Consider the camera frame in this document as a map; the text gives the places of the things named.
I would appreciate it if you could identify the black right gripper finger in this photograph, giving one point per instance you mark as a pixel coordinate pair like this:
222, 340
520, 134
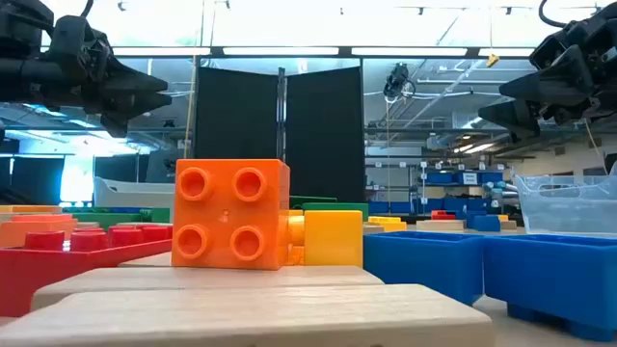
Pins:
513, 118
554, 82

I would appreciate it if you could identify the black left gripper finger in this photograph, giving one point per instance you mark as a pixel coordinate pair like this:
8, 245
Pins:
140, 103
140, 82

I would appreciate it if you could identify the red square brick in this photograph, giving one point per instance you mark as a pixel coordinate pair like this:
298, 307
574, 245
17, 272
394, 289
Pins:
443, 215

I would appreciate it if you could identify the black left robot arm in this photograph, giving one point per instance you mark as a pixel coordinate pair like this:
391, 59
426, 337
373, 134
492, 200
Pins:
24, 79

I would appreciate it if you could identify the yellow hanging tag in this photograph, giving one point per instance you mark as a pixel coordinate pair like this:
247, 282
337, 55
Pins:
492, 60

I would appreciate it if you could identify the shelf with blue bins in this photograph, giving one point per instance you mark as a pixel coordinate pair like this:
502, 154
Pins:
458, 178

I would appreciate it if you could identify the black folding screen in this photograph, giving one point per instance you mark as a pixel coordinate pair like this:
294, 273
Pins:
236, 120

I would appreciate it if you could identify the clear plastic bin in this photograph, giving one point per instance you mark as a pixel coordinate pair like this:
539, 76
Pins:
564, 207

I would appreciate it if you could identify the black ceiling-hung device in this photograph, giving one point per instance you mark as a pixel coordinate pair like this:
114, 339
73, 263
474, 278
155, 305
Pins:
397, 82

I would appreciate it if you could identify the amber long brick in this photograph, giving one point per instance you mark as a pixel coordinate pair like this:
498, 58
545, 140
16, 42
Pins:
29, 209

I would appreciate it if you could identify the orange long brick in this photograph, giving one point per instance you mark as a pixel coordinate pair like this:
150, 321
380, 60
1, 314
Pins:
34, 229

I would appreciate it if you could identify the red long brick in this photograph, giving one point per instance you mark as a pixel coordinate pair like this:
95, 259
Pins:
29, 279

